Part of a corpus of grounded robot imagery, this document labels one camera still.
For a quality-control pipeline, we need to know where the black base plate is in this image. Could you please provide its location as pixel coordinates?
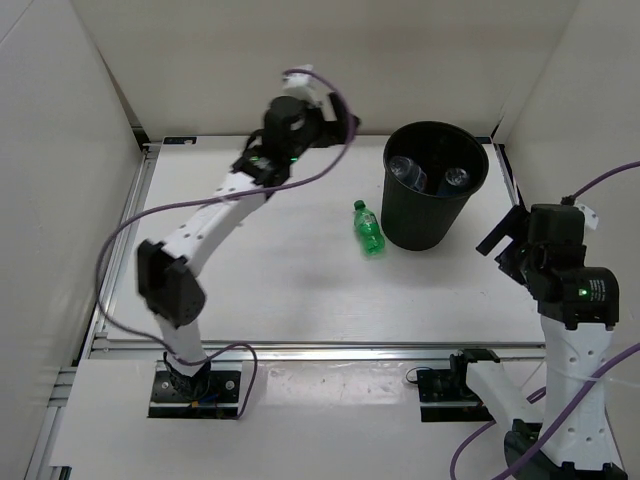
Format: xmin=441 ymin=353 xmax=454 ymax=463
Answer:
xmin=405 ymin=364 xmax=493 ymax=423
xmin=147 ymin=369 xmax=241 ymax=420

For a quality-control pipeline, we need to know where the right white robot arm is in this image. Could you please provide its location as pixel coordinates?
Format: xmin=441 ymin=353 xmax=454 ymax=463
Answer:
xmin=449 ymin=204 xmax=638 ymax=479

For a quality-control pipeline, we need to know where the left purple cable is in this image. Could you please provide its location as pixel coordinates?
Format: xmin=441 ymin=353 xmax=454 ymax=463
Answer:
xmin=94 ymin=69 xmax=359 ymax=420

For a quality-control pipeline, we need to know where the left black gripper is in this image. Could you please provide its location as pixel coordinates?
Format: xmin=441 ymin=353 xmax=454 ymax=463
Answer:
xmin=283 ymin=92 xmax=358 ymax=163

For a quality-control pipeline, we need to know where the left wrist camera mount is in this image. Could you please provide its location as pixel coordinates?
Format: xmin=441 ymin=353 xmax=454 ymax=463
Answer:
xmin=282 ymin=73 xmax=322 ymax=107

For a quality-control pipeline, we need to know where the blue label water bottle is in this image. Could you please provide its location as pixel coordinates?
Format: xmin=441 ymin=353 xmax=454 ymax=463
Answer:
xmin=436 ymin=167 xmax=471 ymax=197

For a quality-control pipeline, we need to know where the black plastic waste bin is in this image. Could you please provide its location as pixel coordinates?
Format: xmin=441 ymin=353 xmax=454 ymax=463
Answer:
xmin=380 ymin=121 xmax=489 ymax=251

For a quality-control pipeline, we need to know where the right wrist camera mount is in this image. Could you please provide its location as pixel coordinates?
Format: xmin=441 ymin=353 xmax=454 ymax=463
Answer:
xmin=576 ymin=203 xmax=599 ymax=231

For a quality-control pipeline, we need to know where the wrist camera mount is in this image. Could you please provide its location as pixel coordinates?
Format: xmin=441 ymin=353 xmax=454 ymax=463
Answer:
xmin=282 ymin=73 xmax=322 ymax=107
xmin=576 ymin=203 xmax=599 ymax=231

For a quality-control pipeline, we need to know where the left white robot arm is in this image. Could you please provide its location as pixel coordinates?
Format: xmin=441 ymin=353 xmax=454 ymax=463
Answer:
xmin=136 ymin=92 xmax=359 ymax=402

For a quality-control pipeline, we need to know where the aluminium front rail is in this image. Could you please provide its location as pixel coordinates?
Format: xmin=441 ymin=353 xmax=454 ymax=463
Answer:
xmin=84 ymin=338 xmax=544 ymax=361

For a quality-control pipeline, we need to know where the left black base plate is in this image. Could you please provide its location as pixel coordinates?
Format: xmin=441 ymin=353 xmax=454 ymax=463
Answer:
xmin=147 ymin=369 xmax=241 ymax=420

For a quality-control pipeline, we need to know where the white orange label bottle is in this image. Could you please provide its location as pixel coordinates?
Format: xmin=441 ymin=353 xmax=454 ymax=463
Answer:
xmin=388 ymin=156 xmax=427 ymax=192

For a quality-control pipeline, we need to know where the green soda bottle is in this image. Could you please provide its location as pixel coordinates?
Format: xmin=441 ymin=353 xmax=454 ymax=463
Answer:
xmin=353 ymin=200 xmax=386 ymax=257

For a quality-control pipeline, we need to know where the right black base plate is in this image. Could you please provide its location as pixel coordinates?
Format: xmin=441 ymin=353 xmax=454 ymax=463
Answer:
xmin=405 ymin=364 xmax=493 ymax=423

